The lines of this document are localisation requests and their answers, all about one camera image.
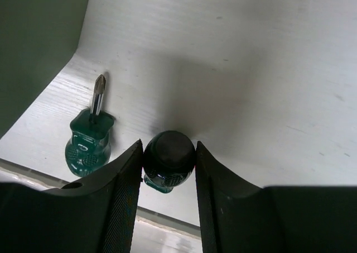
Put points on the orange tipped green screwdriver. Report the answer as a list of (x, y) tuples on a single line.
[(89, 147)]

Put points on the small green screwdriver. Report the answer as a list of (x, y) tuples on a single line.
[(169, 159)]

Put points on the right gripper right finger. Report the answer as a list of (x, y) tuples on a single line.
[(238, 216)]

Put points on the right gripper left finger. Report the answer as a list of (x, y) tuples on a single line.
[(95, 213)]

